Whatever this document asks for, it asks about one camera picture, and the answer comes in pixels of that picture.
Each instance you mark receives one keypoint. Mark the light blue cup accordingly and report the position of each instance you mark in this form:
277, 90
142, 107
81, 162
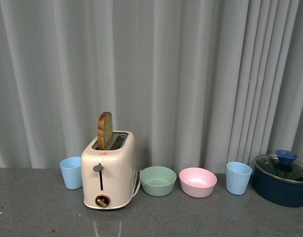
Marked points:
237, 177
71, 172

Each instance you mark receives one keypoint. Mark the light blue cup right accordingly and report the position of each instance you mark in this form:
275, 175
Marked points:
237, 177

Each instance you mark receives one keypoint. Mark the brown bread slice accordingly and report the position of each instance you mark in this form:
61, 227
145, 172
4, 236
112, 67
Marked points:
105, 130

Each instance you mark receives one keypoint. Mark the light blue cup left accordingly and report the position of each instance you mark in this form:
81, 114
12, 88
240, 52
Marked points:
71, 172

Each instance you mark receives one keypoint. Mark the pink plastic bowl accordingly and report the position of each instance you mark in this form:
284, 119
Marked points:
197, 182

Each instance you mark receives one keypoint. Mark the glass lid blue knob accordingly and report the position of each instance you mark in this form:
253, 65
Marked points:
282, 166

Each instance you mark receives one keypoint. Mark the green plastic bowl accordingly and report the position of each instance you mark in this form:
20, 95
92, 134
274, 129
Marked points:
157, 181

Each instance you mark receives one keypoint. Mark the dark blue pot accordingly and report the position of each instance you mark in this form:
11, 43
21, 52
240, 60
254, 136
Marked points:
279, 192

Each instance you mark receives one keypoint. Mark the grey pleated curtain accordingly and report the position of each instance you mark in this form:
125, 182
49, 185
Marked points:
198, 82

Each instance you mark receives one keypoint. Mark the cream two-slot toaster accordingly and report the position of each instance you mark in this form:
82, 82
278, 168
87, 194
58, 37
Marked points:
109, 176

